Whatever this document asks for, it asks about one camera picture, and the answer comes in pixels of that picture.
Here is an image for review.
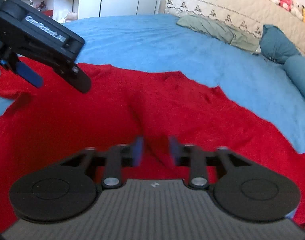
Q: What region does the green pillow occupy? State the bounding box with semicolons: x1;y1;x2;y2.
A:
176;15;261;54

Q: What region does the pink plush toy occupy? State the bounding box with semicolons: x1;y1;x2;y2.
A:
279;0;292;11

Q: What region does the teal pillow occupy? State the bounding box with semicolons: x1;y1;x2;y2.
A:
259;24;301;64

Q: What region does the white small plush toy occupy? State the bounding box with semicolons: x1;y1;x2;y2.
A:
290;1;303;21

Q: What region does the red cloth garment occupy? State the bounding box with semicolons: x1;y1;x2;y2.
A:
0;59;305;232

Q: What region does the blue bed sheet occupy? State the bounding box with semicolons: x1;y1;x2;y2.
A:
0;14;305;154

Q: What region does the teal folded duvet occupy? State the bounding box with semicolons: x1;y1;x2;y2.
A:
283;55;305;98

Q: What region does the beige quilted headboard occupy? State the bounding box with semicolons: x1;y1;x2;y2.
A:
164;0;305;56

